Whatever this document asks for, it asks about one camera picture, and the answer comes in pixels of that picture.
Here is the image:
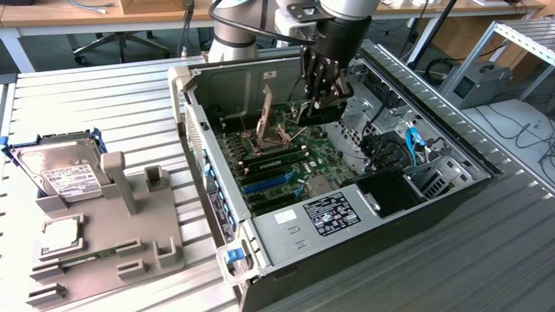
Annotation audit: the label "silver disk bay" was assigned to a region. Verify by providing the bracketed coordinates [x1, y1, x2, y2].
[402, 155, 490, 200]

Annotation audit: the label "black cable coil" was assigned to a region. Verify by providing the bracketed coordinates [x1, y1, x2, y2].
[425, 57, 454, 82]

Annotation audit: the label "blue network cable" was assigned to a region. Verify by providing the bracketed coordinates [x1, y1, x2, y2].
[66, 0, 117, 14]

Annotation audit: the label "brown cardboard box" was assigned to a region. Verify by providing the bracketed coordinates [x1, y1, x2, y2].
[118, 0, 184, 16]

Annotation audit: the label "blue SATA wire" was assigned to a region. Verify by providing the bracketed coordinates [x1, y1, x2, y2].
[405, 126, 424, 168]

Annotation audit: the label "green RAM stick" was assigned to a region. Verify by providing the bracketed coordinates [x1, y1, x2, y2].
[58, 248, 120, 267]
[246, 155, 304, 173]

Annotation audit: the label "silver chipset heatsink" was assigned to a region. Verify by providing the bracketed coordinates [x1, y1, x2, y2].
[305, 177, 333, 198]

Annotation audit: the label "black power cable bundle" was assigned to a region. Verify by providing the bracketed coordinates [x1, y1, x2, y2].
[361, 135, 410, 170]

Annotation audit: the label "silver power supply unit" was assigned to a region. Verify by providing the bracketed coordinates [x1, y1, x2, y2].
[241, 183, 385, 270]

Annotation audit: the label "black graphics card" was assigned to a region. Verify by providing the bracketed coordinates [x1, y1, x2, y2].
[253, 83, 348, 146]

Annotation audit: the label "black tripod pole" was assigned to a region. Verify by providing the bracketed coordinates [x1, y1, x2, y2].
[408, 0, 458, 68]

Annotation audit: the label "aluminium slat frame table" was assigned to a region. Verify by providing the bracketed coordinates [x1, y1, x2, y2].
[437, 19, 555, 101]

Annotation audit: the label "black camera cable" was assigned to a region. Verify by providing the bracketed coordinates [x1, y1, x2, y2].
[209, 0, 317, 46]

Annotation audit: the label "black hanging cable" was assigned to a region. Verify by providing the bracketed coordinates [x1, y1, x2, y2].
[180, 0, 194, 59]

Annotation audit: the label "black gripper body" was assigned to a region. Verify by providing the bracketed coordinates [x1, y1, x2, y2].
[308, 16, 373, 64]

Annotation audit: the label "wooden desk white legs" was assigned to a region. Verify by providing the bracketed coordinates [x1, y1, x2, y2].
[372, 0, 548, 64]
[0, 0, 217, 74]

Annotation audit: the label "CPU socket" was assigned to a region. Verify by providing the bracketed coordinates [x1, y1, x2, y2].
[244, 128, 286, 153]

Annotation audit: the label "grey parts rack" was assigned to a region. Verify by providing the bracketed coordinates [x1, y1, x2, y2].
[25, 151, 185, 308]

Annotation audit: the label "silver hard disk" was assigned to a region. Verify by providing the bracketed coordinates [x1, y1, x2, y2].
[10, 138, 108, 199]

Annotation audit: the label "open black PC case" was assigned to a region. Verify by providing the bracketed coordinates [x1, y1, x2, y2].
[166, 38, 504, 312]

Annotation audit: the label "black office chair base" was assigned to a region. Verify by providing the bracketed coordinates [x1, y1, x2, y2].
[72, 31, 172, 64]

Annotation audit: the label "blue expansion slot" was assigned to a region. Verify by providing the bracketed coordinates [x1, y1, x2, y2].
[241, 175, 292, 195]

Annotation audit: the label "silver drive cage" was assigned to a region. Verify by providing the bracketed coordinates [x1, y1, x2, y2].
[341, 57, 377, 153]

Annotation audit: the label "silver CPU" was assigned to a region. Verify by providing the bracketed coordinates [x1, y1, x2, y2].
[41, 219, 82, 254]

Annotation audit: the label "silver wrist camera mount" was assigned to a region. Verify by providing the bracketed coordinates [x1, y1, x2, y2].
[274, 3, 333, 45]

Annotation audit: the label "green motherboard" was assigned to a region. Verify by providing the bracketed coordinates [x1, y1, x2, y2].
[214, 107, 360, 217]

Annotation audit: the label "hard disk drive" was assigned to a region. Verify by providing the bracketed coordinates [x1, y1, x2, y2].
[0, 128, 105, 196]

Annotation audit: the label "grey vented equipment box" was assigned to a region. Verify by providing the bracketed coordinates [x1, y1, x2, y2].
[437, 63, 514, 110]

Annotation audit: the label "black wire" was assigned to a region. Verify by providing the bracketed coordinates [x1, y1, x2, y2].
[286, 76, 304, 109]

